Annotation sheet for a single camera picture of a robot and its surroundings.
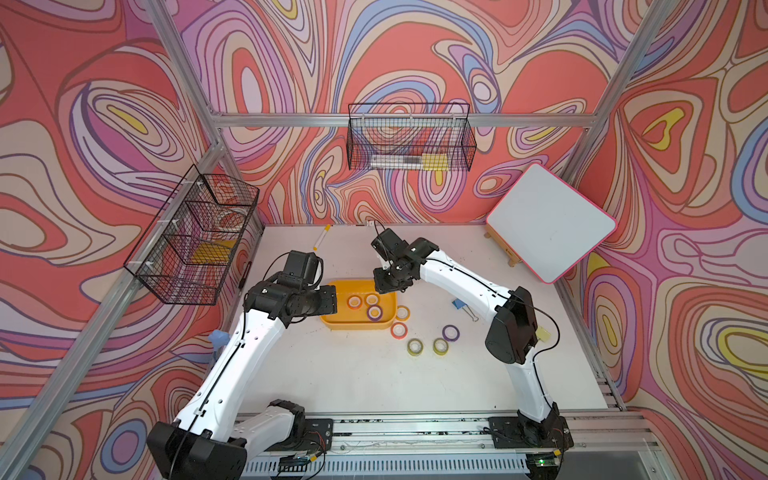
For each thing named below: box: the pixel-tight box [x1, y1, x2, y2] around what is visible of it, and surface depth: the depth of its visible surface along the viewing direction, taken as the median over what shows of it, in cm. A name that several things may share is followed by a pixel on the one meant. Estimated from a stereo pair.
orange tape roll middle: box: [396, 305, 411, 322], surface depth 97 cm
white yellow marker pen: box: [312, 224, 331, 251], surface depth 117 cm
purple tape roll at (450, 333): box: [442, 324, 460, 342], surface depth 93 cm
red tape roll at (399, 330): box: [390, 322, 409, 340], surface depth 93 cm
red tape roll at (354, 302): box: [347, 295, 363, 310], surface depth 100 cm
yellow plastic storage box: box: [320, 279, 397, 331], surface depth 96 cm
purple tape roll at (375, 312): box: [367, 304, 383, 321], surface depth 96 cm
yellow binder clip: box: [536, 327, 551, 342], surface depth 92 cm
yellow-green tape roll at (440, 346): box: [432, 337, 449, 355], surface depth 90 cm
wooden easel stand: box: [484, 223, 522, 268], surface depth 109 cm
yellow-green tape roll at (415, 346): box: [407, 338, 424, 356], surface depth 90 cm
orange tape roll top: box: [364, 292, 380, 305], surface depth 100 cm
